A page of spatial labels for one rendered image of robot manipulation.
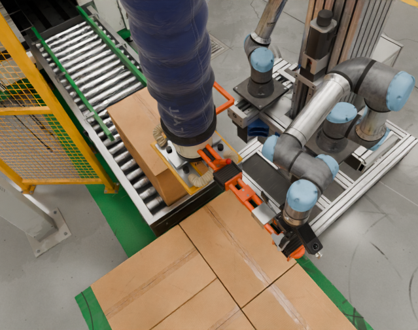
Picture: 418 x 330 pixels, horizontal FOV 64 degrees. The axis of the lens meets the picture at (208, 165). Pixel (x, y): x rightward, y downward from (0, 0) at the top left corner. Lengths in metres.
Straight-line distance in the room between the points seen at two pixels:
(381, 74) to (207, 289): 1.34
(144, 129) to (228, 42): 2.20
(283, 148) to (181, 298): 1.17
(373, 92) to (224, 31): 3.05
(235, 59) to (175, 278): 2.48
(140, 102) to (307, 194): 1.41
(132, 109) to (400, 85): 1.44
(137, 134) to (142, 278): 0.81
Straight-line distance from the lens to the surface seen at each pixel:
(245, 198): 1.27
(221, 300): 1.91
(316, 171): 0.97
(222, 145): 1.51
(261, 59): 1.77
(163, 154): 1.55
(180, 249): 2.00
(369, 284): 2.62
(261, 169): 2.59
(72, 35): 3.57
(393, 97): 1.18
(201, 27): 0.99
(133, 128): 1.98
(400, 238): 2.81
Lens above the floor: 2.42
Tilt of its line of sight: 58 degrees down
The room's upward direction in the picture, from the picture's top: 9 degrees counter-clockwise
